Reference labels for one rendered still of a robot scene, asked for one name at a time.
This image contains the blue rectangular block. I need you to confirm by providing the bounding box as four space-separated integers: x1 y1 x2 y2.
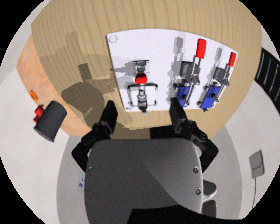
199 85 220 108
174 83 189 107

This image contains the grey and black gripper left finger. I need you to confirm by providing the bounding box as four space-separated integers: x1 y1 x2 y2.
71 100 118 172

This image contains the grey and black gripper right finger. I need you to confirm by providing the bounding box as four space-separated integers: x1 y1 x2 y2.
169 97 219 174

